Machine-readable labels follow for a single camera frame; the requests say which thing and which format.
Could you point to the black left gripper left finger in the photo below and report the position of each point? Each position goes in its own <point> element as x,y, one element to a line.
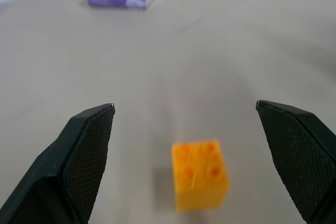
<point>78,161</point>

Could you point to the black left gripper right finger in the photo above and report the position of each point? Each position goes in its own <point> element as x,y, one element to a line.
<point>299,155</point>

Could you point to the orange studded toy cube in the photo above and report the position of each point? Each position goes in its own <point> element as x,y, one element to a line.
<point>200,179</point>

